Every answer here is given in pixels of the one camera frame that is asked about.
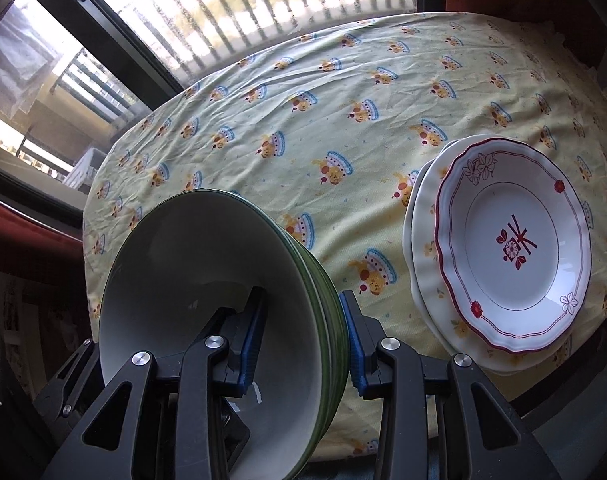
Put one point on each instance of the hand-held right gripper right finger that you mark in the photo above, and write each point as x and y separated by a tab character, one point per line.
356	350

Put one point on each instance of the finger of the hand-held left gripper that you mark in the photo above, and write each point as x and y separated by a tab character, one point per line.
58	395

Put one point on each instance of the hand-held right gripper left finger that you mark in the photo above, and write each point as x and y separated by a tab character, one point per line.
251	350

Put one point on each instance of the green floral ceramic bowl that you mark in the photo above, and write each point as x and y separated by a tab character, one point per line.
327	340
336	370
183	260

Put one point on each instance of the white ruffled rim plate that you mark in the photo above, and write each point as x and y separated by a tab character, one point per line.
408	227

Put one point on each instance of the white plate with red rim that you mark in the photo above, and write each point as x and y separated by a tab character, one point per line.
483	270

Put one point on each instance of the white air conditioner unit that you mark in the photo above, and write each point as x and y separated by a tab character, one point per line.
86	167

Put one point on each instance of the yellow printed tablecloth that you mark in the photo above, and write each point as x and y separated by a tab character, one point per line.
333	110

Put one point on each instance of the balcony railing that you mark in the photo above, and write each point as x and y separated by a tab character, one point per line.
253	25

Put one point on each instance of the dark window frame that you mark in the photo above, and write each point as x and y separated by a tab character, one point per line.
108	45

